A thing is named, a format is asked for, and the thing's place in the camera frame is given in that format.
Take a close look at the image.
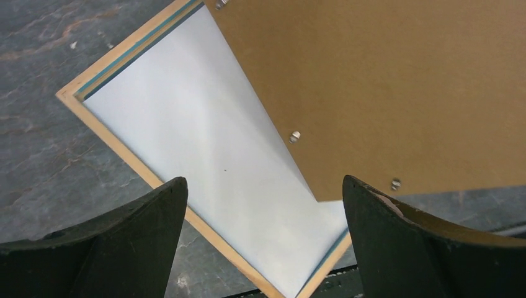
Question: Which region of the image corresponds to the brown cardboard backing board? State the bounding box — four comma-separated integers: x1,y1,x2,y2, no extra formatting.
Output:
207,0,525,201

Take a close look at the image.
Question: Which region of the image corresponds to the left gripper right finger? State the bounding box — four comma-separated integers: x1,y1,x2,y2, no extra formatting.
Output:
342,175,525,297

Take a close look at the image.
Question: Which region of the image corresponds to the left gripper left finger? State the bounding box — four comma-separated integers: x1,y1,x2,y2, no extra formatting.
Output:
1,177,188,297

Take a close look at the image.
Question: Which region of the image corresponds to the hot air balloon photo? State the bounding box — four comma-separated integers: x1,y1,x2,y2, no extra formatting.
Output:
82,4,350,298

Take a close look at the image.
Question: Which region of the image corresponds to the wooden picture frame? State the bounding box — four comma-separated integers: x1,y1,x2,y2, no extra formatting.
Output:
55,0,354,298

